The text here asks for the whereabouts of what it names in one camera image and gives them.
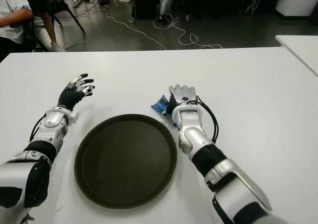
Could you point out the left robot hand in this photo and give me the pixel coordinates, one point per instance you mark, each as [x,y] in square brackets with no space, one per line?
[68,96]

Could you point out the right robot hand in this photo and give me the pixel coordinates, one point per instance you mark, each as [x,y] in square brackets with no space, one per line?
[183,93]

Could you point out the blue Oreo packet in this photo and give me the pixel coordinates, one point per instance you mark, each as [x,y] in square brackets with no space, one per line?
[160,103]

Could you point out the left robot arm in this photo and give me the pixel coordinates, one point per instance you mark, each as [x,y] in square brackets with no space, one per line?
[27,174]

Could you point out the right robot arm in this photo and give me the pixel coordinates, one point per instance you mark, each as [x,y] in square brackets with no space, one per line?
[218,164]

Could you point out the round dark brown tray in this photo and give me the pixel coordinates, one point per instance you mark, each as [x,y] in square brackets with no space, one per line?
[125,159]

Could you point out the black chair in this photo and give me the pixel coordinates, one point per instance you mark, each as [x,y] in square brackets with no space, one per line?
[60,6]

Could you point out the silver standing robot legs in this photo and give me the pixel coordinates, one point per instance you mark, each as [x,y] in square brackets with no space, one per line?
[165,3]

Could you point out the black cabinet on casters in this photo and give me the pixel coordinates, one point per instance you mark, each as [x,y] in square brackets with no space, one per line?
[146,3]

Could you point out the person in white shirt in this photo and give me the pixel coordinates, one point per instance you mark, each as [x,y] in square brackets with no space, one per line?
[10,0]

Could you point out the white side table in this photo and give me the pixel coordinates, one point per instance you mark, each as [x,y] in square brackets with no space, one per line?
[300,47]

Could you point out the white curved pedestal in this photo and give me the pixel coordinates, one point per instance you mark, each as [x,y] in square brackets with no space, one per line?
[295,0]

